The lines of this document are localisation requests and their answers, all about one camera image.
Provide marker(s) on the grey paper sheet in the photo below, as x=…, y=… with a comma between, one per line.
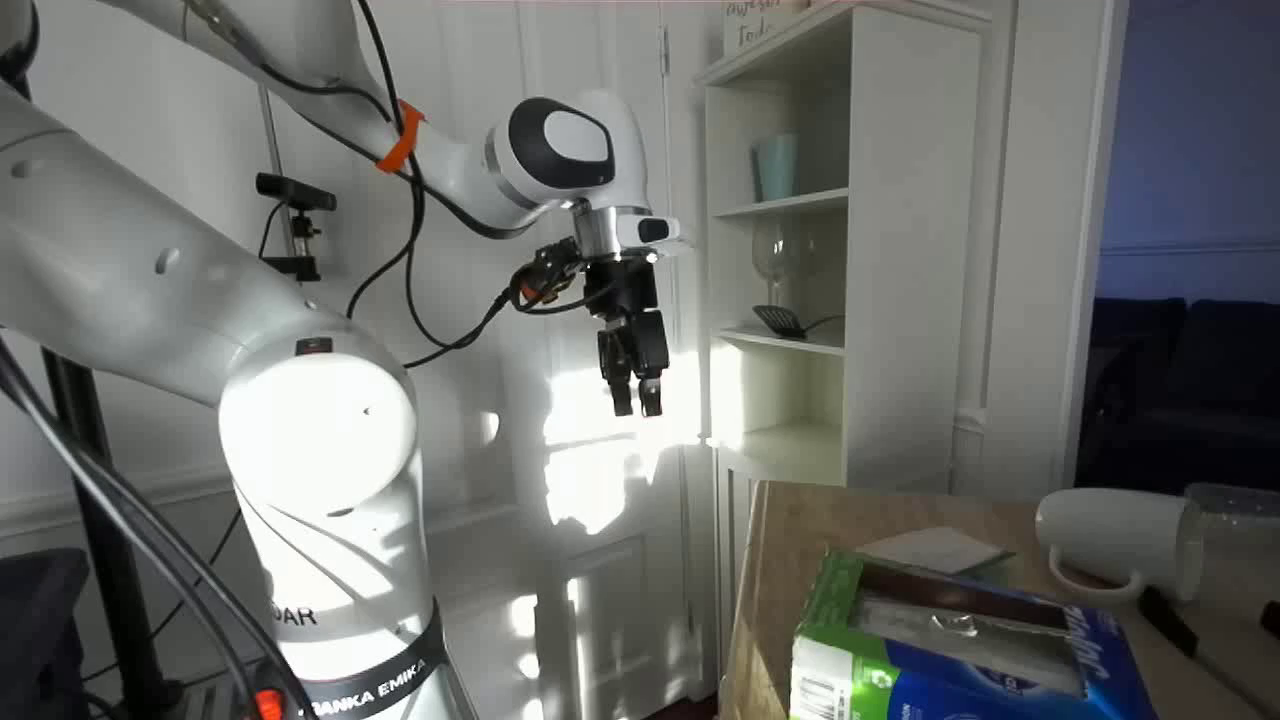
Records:
x=932, y=549

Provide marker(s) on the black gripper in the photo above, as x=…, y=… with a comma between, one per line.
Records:
x=621, y=294

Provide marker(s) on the light blue tumbler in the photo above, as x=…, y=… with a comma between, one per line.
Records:
x=773, y=166

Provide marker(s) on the black marker pen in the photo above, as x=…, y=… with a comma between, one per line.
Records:
x=1160, y=616

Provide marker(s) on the black camera on stand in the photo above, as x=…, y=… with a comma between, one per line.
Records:
x=300, y=202

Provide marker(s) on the white ceramic mug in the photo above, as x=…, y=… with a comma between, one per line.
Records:
x=1115, y=541

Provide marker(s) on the white shelf cabinet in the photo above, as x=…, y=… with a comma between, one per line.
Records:
x=891, y=118

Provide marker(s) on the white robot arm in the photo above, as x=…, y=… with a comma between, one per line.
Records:
x=319, y=421

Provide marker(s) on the green blue Ziploc box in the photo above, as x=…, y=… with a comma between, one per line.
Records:
x=883, y=643

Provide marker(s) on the clear wine glass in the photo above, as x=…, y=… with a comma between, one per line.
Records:
x=773, y=258

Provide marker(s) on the black spatula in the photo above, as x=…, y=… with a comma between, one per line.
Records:
x=782, y=321

